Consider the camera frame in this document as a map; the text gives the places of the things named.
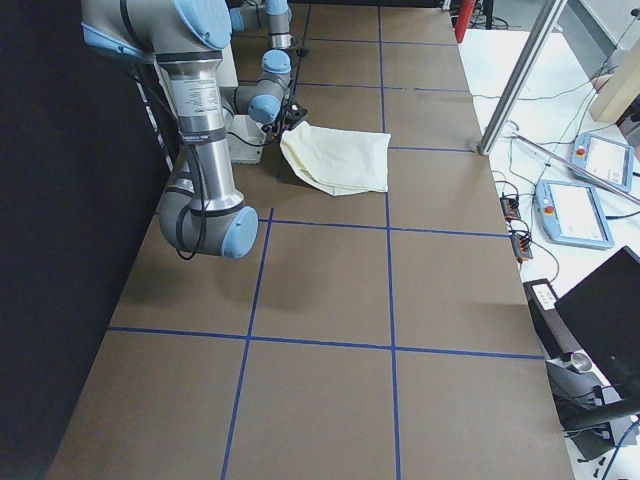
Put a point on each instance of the black laptop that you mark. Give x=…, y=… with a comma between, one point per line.
x=602, y=313

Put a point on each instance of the near teach pendant tablet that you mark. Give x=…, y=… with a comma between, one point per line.
x=571, y=215

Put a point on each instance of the aluminium frame post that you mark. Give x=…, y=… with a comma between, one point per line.
x=536, y=40

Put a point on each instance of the cream long sleeve shirt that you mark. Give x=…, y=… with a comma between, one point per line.
x=338, y=162

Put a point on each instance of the red cylinder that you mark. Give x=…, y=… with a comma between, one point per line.
x=465, y=12

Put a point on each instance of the teach pendant tablet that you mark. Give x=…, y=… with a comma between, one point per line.
x=571, y=215
x=609, y=160

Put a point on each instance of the silver metal cup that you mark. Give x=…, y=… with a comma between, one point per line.
x=576, y=361

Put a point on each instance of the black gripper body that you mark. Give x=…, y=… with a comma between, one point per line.
x=289, y=117

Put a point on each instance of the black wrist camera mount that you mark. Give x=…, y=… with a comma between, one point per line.
x=294, y=114

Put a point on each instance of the black orange adapter far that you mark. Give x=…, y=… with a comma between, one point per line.
x=510, y=206

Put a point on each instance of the black box with label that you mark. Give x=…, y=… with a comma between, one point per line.
x=552, y=332

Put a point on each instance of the black orange adapter near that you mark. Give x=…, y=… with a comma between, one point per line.
x=521, y=244

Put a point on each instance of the wooden board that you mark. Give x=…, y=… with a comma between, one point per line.
x=620, y=91

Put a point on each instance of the black orange adapter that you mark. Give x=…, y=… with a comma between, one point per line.
x=510, y=206
x=521, y=244

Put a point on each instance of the far teach pendant tablet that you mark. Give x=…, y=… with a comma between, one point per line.
x=609, y=160

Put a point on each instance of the reacher grabber stick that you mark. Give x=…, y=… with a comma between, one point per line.
x=576, y=168

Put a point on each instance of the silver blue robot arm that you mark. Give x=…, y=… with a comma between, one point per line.
x=201, y=212
x=273, y=16

